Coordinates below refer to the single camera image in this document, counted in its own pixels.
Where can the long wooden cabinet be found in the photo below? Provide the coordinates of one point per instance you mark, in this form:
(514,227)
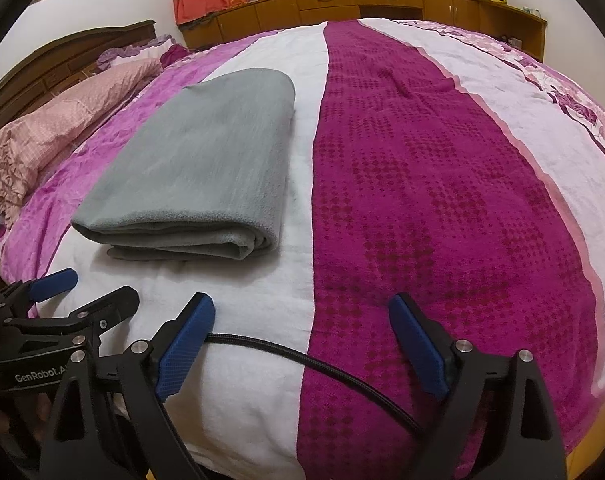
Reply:
(382,2)

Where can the purple ruffled pillow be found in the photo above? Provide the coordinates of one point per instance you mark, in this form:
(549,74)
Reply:
(127,52)

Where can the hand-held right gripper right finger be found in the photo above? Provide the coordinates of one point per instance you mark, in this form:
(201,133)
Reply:
(417,347)

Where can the white and magenta striped blanket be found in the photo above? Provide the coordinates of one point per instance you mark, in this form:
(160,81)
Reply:
(432,185)

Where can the wooden headboard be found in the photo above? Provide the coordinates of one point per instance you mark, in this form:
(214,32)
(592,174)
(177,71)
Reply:
(57,55)

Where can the pink checked pillow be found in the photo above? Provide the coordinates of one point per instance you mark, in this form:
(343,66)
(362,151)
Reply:
(57,115)

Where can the grey pants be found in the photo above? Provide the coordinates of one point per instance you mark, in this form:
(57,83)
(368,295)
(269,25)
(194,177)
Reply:
(192,160)

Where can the person's left hand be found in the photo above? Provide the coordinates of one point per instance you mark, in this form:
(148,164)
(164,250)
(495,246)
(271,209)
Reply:
(37,410)

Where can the floral bed sheet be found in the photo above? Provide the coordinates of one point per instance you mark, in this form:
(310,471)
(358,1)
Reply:
(572,95)

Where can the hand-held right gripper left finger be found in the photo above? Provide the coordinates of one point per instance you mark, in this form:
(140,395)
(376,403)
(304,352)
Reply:
(182,347)

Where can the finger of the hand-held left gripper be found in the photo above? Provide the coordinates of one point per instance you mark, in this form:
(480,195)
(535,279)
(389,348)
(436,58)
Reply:
(112,305)
(57,280)

